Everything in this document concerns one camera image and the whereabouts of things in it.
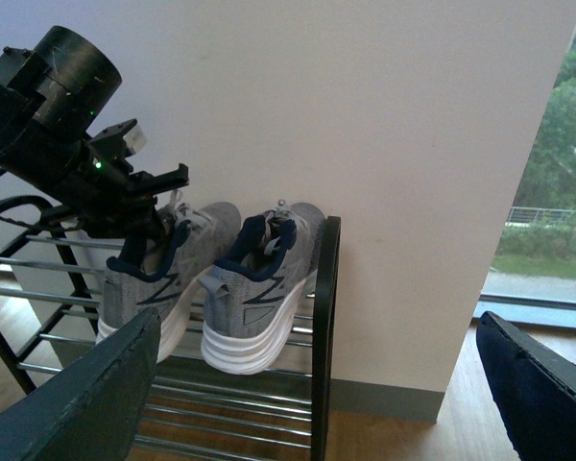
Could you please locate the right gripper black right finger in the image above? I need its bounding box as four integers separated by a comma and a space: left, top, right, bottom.
476, 311, 576, 460

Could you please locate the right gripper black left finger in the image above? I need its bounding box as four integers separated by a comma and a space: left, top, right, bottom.
0, 307, 160, 460

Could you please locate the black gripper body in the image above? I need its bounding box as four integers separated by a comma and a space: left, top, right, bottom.
47, 165, 167, 239

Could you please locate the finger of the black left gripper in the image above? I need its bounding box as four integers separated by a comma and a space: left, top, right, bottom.
126, 163, 189, 195

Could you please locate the grey knit sneaker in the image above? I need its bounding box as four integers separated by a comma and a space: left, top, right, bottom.
96, 190, 241, 362
200, 203, 325, 375

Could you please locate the black metal shoe rack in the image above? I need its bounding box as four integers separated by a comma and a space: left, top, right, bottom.
0, 196, 341, 460

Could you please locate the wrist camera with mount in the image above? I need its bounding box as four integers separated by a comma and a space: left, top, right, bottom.
90, 119, 147, 162

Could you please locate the black cable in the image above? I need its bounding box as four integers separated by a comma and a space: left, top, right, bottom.
0, 165, 78, 231

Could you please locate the dark window frame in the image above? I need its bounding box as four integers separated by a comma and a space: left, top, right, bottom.
474, 25, 576, 328

